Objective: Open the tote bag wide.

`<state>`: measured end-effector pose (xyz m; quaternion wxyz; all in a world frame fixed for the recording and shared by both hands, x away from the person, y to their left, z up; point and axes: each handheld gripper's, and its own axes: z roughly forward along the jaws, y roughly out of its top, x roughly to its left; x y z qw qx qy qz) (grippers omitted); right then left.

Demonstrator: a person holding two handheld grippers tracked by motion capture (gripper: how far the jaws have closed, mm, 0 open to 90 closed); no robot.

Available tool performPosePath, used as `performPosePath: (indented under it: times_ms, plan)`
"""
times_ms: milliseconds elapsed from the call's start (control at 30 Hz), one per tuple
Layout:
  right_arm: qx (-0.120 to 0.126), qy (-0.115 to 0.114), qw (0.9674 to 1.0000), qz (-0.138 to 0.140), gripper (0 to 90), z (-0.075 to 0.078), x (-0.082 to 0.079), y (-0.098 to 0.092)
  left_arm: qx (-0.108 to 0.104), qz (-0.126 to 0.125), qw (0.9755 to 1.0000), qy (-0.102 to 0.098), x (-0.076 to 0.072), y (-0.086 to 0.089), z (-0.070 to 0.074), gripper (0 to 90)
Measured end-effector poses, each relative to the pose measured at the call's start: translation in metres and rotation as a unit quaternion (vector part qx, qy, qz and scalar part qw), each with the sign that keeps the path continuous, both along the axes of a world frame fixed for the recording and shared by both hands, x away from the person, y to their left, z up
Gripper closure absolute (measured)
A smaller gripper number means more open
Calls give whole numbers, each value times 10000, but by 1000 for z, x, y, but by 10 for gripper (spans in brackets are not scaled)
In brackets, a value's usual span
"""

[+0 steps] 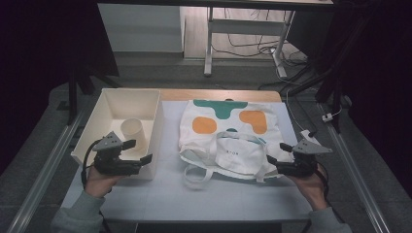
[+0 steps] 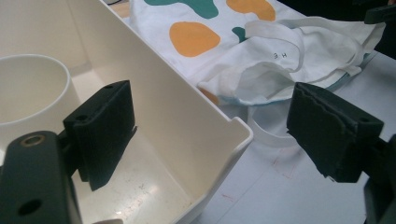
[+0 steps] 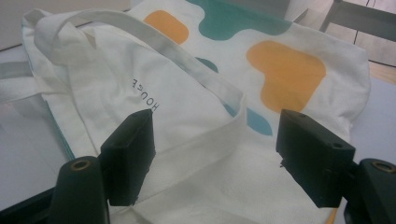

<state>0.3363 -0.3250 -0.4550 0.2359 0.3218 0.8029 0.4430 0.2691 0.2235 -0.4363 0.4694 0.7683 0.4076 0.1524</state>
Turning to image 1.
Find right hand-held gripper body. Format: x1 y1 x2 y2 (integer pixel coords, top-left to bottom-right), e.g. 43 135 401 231
276 138 333 179

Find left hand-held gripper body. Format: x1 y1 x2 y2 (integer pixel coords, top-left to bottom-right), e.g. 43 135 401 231
92 130 144 177

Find white cup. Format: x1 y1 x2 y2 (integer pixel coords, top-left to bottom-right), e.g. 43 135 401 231
120 117 148 153

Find white plastic bin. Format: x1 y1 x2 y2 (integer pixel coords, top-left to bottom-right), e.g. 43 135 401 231
70 87 165 182

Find white tote bag coloured patches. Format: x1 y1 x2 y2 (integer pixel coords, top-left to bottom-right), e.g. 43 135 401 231
178 98 294 190

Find person's left hand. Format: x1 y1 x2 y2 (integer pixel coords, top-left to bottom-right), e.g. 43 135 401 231
85 164 126 199

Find person's right hand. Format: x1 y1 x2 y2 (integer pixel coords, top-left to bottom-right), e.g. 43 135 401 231
286 163 330 212

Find white power strip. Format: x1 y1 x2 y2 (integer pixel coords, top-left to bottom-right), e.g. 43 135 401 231
299 129 323 146

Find pale blue table mat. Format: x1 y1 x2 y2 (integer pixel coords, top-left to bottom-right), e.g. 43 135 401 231
61 100 314 223

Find black tripod stand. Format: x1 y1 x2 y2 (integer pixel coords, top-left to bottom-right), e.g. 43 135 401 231
285 13 367 134

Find white cabinet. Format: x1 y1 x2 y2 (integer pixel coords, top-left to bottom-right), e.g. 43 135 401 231
97 3 186 54

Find right hand-held gripper black cable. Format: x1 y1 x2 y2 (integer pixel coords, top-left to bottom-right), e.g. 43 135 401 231
315 163 345 225

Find white floor cable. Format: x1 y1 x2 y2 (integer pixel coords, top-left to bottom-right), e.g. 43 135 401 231
275 62 343 131

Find aluminium rail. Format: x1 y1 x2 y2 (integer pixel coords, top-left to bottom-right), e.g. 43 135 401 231
6 110 87 233
319 103 392 233

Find black floor cable tangle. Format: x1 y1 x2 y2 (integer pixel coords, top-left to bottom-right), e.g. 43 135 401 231
212 8 309 67

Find white desk frame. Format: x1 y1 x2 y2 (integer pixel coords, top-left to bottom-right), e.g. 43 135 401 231
203 6 296 79

